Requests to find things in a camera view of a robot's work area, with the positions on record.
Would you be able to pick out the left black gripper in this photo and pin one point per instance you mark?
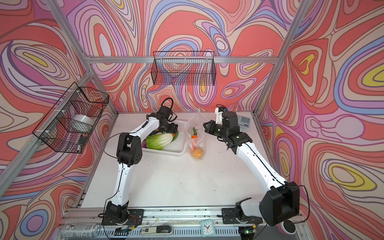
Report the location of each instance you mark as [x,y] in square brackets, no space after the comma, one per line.
[173,129]

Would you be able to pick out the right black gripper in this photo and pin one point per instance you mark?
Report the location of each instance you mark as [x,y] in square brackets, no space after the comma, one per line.
[210,129]

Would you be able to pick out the clear zip top bag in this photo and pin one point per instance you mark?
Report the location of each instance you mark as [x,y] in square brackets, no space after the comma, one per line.
[196,121]

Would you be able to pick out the orange carrot toy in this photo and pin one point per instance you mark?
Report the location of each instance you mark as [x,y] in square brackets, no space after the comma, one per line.
[195,137]

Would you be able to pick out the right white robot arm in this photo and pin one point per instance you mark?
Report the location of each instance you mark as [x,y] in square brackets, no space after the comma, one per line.
[281,200]

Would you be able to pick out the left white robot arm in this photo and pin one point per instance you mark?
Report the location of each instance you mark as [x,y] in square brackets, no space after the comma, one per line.
[156,132]

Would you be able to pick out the green lettuce cabbage toy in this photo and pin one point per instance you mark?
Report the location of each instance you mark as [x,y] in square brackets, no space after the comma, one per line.
[160,140]

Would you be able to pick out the white plastic perforated basket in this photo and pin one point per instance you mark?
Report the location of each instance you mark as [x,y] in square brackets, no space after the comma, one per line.
[178,146]

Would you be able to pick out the grey calculator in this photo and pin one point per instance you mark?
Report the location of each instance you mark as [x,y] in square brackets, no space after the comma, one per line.
[244,121]

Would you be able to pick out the silver tape roll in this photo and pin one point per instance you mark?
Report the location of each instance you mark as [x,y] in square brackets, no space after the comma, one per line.
[81,123]

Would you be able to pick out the small teal alarm clock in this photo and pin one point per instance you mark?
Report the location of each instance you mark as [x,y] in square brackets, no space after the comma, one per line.
[208,228]

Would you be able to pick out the black white remote device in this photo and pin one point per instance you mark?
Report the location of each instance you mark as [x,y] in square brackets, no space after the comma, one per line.
[158,230]

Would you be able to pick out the green circuit board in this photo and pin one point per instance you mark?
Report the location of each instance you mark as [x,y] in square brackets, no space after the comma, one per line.
[119,232]

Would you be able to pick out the silver drink can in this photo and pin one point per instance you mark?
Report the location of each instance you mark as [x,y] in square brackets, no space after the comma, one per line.
[87,231]

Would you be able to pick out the black wire basket back wall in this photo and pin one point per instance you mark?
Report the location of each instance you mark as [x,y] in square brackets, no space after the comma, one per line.
[184,68]

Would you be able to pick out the black wire basket wall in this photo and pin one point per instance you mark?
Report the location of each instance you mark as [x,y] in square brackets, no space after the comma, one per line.
[184,68]
[57,133]

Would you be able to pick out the black wire basket left wall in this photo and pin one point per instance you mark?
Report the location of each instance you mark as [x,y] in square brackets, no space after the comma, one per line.
[57,133]

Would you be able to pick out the aluminium frame post left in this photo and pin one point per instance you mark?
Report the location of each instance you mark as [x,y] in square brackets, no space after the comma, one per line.
[69,34]

